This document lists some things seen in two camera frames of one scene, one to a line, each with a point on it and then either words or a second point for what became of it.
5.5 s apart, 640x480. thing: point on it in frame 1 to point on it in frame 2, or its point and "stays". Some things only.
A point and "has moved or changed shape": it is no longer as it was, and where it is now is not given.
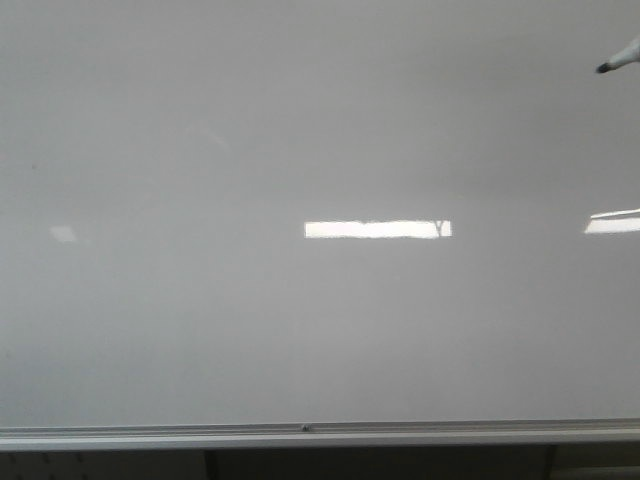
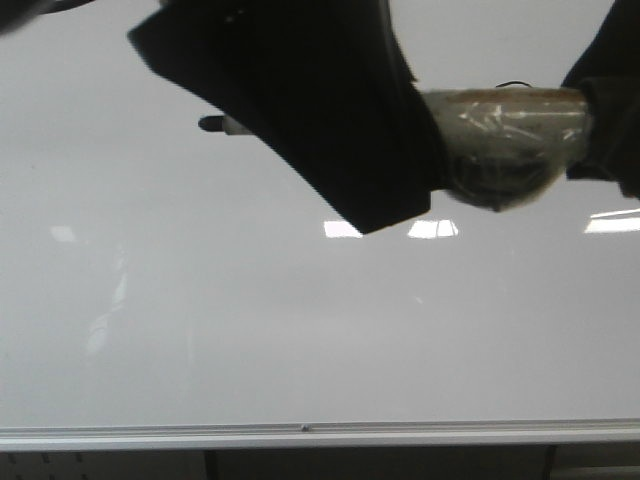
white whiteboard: [318, 211] stays
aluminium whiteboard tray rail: [603, 433] stays
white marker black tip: [629, 55] has moved or changed shape
